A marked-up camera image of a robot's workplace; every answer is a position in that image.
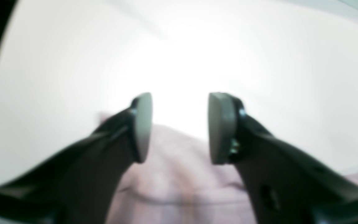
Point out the mauve t-shirt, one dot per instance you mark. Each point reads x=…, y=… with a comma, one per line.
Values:
x=179, y=185

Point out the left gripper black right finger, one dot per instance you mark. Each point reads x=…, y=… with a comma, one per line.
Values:
x=285, y=185

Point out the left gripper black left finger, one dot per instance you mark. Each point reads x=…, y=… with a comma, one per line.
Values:
x=77, y=184

